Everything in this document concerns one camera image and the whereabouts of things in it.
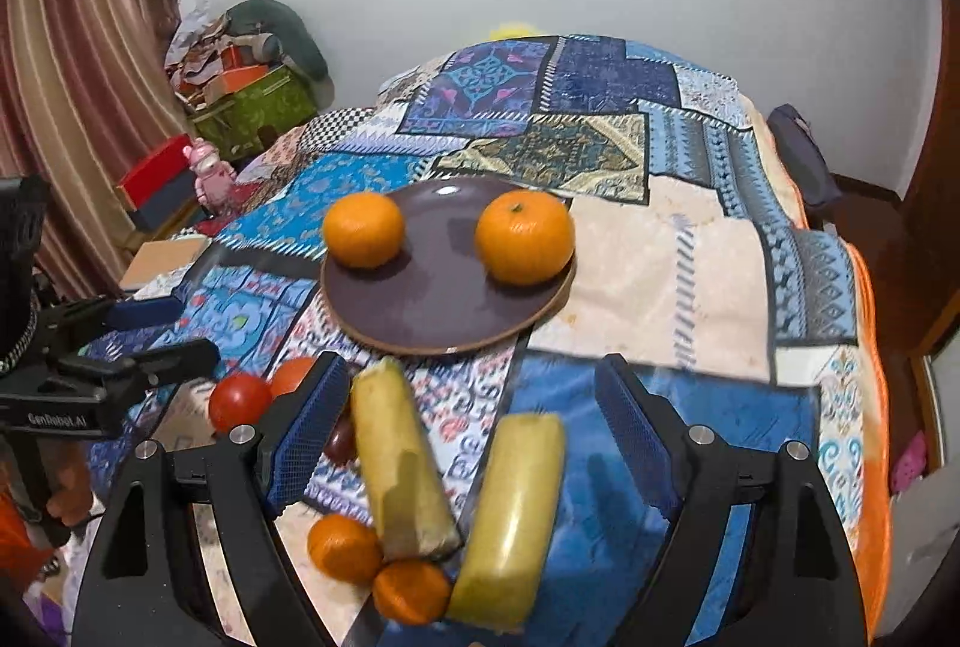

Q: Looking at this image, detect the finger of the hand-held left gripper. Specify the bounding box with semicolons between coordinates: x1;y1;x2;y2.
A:
56;338;221;394
45;294;185;348

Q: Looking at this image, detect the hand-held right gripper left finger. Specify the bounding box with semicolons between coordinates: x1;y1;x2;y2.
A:
71;351;353;647

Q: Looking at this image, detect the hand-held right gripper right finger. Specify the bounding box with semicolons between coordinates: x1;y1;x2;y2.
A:
595;353;871;647

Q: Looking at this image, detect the dark red tomato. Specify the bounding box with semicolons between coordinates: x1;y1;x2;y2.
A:
324;418;359;468

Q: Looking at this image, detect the orange-red tomato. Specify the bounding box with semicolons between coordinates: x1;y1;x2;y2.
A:
270;357;320;400

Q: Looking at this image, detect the yellow-green sugarcane piece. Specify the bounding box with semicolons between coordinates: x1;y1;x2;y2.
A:
350;358;464;562
446;413;567;633

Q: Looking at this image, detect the small mandarin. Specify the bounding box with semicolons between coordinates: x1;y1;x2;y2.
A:
307;513;385;584
373;558;453;625

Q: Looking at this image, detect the dark purple round plate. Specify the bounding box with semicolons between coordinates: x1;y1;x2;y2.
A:
320;176;578;355

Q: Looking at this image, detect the person's left forearm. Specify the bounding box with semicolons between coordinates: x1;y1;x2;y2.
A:
0;488;55;592

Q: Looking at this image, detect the person's left hand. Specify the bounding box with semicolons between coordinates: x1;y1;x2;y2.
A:
45;465;95;529

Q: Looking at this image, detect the cardboard box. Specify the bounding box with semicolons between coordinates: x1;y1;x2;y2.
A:
118;234;212;294

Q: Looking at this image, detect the dark grey box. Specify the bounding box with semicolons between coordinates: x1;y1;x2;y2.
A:
127;170;203;232

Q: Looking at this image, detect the red box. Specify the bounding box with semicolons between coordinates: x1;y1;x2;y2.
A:
116;134;194;205

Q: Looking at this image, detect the pink toy figure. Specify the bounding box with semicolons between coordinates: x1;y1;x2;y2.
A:
182;138;239;214

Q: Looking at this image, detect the blue patchwork blanket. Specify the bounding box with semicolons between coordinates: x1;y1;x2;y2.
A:
82;33;893;647

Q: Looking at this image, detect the large orange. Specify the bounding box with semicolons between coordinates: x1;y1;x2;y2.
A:
322;191;406;270
475;189;576;286

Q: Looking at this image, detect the striped brown curtain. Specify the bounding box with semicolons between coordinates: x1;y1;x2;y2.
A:
0;0;185;303

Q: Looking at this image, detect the green patterned box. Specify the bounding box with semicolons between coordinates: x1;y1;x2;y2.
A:
187;65;320;164

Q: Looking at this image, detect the orange box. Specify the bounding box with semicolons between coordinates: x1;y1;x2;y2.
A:
202;63;271;100

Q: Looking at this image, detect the pink perforated item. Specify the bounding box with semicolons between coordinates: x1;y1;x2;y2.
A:
891;431;929;492

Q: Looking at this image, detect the pile of crumpled paper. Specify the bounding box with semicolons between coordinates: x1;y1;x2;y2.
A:
165;2;248;93

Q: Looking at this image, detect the grey-green pillow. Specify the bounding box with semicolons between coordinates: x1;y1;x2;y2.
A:
225;0;331;85

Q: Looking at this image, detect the dark purple bag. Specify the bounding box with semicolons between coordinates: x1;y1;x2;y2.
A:
766;104;841;213

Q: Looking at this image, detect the brown wooden door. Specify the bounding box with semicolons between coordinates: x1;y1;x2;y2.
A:
896;0;960;363

